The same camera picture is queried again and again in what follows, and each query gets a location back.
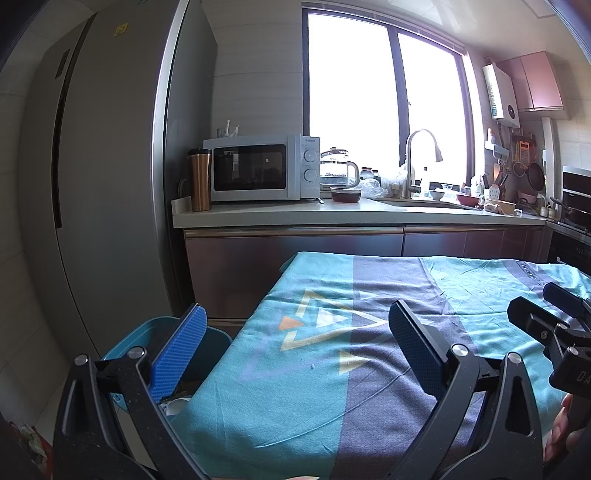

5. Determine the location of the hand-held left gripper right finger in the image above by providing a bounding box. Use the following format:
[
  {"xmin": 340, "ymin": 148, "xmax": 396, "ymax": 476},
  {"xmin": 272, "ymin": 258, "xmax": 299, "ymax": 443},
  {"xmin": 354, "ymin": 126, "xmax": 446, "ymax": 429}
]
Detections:
[{"xmin": 389, "ymin": 299, "xmax": 546, "ymax": 480}]

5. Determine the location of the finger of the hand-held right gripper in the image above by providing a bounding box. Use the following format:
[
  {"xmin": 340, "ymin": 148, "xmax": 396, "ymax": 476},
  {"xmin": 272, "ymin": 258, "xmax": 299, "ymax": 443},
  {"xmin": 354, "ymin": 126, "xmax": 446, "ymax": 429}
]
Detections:
[
  {"xmin": 507, "ymin": 296, "xmax": 591, "ymax": 357},
  {"xmin": 543, "ymin": 282, "xmax": 591, "ymax": 320}
]

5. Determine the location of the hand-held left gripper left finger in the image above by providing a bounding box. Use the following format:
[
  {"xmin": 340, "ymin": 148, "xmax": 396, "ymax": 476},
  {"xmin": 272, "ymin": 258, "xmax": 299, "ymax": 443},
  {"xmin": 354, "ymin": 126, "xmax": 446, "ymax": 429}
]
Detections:
[{"xmin": 52, "ymin": 302, "xmax": 208, "ymax": 480}]

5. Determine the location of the blue trash bin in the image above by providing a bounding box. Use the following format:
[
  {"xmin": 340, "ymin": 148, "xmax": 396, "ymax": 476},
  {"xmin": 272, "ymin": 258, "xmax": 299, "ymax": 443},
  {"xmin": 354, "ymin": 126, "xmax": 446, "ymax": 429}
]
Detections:
[{"xmin": 100, "ymin": 316, "xmax": 234, "ymax": 416}]

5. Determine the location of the person's right hand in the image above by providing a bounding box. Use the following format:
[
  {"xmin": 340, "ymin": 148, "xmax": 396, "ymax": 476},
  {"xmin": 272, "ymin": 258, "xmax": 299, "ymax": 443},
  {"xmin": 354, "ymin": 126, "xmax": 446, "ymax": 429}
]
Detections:
[{"xmin": 544, "ymin": 394, "xmax": 591, "ymax": 468}]

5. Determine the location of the black built-in oven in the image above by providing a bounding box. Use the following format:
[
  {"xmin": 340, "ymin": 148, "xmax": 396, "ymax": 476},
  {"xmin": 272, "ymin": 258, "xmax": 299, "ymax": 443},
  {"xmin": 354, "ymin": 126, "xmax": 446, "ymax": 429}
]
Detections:
[{"xmin": 547, "ymin": 165, "xmax": 591, "ymax": 266}]

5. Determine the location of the teal printed tablecloth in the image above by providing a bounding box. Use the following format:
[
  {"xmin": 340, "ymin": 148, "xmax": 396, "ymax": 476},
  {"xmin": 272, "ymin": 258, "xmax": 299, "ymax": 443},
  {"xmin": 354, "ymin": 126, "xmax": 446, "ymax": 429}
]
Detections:
[{"xmin": 168, "ymin": 251, "xmax": 591, "ymax": 480}]

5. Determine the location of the kitchen sink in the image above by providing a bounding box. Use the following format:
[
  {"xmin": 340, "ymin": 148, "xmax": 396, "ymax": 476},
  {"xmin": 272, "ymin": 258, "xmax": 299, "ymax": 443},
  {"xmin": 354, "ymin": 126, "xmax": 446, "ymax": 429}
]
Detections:
[{"xmin": 376, "ymin": 198, "xmax": 476, "ymax": 210}]

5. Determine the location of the brown base cabinet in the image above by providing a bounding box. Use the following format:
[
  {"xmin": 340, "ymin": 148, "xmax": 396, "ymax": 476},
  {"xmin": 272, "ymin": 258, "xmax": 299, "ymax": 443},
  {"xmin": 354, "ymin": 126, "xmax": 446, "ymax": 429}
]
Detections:
[{"xmin": 184, "ymin": 224, "xmax": 555, "ymax": 324}]

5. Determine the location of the copper travel mug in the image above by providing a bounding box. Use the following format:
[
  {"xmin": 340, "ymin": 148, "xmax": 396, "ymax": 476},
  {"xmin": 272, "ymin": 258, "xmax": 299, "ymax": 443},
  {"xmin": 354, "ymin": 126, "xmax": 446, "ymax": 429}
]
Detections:
[{"xmin": 187, "ymin": 148, "xmax": 213, "ymax": 212}]

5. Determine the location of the white kitchen countertop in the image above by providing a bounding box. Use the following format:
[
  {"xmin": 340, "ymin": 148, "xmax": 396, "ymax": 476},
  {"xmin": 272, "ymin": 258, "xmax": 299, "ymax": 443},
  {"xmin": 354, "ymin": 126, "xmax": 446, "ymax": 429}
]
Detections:
[{"xmin": 172, "ymin": 196, "xmax": 550, "ymax": 229}]

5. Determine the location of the steel kitchen faucet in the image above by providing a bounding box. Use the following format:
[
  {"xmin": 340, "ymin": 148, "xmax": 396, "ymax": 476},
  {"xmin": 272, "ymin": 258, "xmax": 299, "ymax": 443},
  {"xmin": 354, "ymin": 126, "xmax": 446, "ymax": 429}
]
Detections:
[{"xmin": 401, "ymin": 129, "xmax": 444, "ymax": 199}]

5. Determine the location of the silver refrigerator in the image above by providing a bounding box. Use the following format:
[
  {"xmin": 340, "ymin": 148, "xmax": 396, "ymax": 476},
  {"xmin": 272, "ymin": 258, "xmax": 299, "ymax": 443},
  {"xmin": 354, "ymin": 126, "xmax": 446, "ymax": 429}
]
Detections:
[{"xmin": 18, "ymin": 0, "xmax": 218, "ymax": 356}]

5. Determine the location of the white microwave oven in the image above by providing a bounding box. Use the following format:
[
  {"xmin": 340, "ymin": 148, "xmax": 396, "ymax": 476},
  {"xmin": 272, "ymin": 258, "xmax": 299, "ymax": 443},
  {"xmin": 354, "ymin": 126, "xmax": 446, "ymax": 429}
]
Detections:
[{"xmin": 203, "ymin": 134, "xmax": 321, "ymax": 203}]

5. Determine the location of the glass electric kettle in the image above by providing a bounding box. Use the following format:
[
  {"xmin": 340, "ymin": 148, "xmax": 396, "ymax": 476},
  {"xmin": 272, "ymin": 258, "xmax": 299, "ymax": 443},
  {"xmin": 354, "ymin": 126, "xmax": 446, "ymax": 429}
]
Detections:
[{"xmin": 320, "ymin": 147, "xmax": 361, "ymax": 189}]

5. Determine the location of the white water heater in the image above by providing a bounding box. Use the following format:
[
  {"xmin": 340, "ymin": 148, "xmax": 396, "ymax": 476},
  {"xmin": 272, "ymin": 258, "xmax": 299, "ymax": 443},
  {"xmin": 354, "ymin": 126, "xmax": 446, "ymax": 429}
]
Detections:
[{"xmin": 482, "ymin": 62, "xmax": 520, "ymax": 125}]

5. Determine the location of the dark framed window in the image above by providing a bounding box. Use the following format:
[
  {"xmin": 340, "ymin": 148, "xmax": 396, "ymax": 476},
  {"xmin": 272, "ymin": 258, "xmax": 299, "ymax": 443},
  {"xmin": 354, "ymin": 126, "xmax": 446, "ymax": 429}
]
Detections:
[{"xmin": 302, "ymin": 7, "xmax": 476, "ymax": 185}]

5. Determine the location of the pink wall cabinet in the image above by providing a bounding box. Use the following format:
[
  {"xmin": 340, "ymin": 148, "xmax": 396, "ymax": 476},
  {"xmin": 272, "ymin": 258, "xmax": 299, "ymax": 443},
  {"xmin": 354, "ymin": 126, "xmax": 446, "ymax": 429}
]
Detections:
[{"xmin": 496, "ymin": 51, "xmax": 565, "ymax": 112}]

